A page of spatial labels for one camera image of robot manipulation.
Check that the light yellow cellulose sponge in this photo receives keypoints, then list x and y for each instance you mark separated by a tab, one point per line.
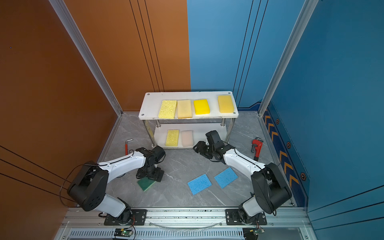
168	109

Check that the pale yellow orange-backed sponge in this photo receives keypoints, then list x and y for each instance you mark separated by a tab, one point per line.
184	109

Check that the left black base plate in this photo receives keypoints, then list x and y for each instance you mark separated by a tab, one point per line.
133	217

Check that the red pipe wrench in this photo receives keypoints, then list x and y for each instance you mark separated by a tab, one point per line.
257	144

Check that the green circuit board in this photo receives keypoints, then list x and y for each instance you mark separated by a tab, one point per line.
252	233
123	234

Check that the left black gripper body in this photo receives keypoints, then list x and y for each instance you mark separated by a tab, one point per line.
154	173

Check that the left green circuit board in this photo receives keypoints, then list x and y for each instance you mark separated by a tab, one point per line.
123	234

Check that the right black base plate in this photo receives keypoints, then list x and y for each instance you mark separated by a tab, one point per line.
236	217

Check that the green scouring sponge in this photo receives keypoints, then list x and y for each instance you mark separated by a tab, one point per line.
145	183

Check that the blue cellulose sponge left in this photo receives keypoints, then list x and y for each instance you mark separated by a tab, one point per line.
199	184

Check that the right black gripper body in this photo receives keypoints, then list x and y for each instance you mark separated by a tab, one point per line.
211	151

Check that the blue cellulose sponge right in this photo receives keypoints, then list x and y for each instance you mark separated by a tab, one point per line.
225	177

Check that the beige foam sponge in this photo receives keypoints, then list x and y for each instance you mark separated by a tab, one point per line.
187	139

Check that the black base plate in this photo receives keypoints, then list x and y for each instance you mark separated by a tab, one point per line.
133	217
236	217

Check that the blue cellulose sponge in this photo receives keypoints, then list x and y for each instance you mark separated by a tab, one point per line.
225	177
199	184

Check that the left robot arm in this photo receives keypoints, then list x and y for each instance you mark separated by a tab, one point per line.
88	189

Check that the golden yellow sponge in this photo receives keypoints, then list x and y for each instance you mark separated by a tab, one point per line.
226	105

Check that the red handled hex key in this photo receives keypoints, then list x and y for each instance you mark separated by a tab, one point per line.
127	150

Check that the bright yellow foam sponge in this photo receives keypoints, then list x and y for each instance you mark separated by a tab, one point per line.
201	107

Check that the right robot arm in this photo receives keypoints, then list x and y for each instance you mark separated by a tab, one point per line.
270	187

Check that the white two-tier shelf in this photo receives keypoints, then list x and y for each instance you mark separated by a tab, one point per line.
158	128

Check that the right green circuit board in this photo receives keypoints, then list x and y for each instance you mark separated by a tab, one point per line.
252	233

